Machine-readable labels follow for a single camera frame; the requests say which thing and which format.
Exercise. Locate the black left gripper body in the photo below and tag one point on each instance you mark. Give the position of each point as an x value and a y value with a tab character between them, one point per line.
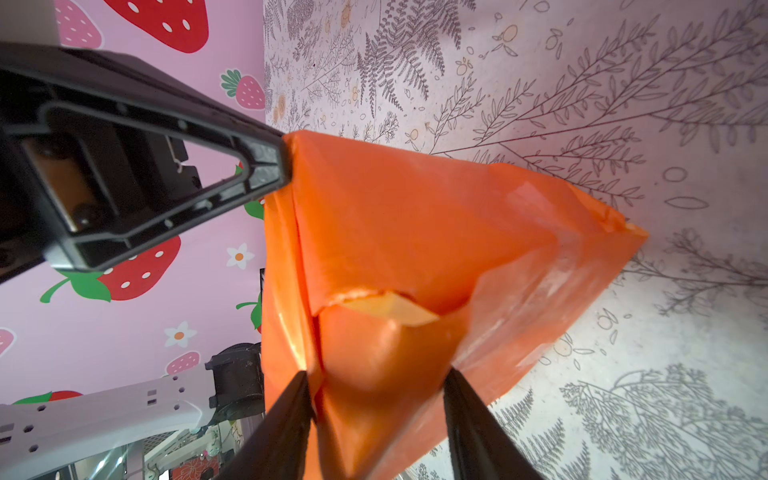
83	193

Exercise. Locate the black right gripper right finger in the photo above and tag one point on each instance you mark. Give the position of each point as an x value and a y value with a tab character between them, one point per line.
479	447

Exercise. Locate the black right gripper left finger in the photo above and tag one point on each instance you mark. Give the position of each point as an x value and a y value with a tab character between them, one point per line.
278	447

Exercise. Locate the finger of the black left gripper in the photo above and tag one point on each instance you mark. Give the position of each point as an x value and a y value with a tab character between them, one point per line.
238	158

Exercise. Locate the yellow orange wrapping paper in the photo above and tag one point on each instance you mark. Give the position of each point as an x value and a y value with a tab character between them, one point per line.
386	268

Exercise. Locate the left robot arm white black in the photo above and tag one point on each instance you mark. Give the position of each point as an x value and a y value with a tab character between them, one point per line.
37	440

